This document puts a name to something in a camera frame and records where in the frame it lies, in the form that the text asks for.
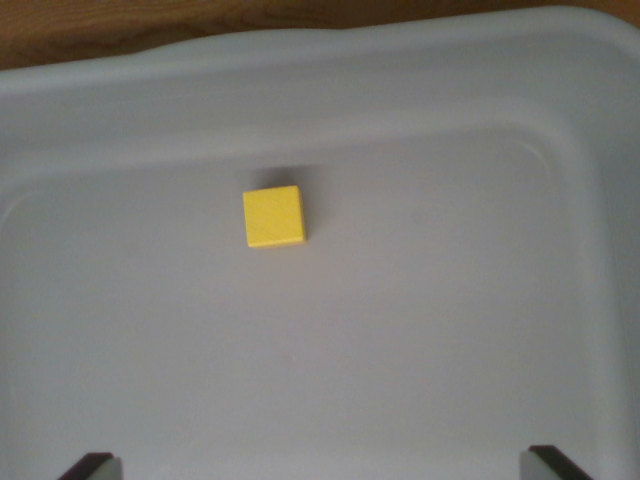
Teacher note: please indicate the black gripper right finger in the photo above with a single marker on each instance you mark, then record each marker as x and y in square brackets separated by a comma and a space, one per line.
[546, 465]

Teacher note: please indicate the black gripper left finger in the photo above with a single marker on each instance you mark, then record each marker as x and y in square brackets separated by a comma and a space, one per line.
[95, 466]

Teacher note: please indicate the yellow wooden cube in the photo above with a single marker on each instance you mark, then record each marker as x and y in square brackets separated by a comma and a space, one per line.
[274, 216]

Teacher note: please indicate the white plastic bin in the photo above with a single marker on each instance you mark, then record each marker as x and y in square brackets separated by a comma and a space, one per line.
[400, 300]

